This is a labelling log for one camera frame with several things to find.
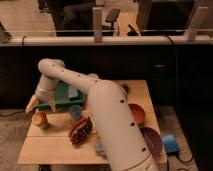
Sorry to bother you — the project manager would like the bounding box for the orange apple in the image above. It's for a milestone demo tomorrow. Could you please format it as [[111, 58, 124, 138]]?
[[32, 112, 48, 126]]

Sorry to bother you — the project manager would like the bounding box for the small metal cup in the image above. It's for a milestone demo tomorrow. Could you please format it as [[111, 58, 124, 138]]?
[[40, 123, 49, 130]]

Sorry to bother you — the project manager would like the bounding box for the orange bowl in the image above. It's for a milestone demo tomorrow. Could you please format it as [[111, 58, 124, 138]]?
[[129, 103, 145, 125]]

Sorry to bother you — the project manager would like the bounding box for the blue sponge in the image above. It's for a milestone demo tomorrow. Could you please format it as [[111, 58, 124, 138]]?
[[68, 87, 79, 99]]

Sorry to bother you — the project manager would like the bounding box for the white horizontal rail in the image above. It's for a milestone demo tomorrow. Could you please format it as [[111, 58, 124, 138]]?
[[0, 35, 213, 47]]

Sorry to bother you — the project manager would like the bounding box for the green plastic tray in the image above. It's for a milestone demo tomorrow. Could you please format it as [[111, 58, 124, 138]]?
[[38, 82, 86, 109]]

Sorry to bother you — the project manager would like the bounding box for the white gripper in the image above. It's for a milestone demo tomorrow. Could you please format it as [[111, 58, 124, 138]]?
[[25, 84, 56, 113]]

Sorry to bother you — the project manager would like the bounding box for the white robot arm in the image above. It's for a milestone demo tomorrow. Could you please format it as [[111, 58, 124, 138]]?
[[25, 58, 159, 171]]

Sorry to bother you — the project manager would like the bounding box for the purple bowl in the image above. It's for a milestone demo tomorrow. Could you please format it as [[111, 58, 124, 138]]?
[[141, 127, 163, 157]]

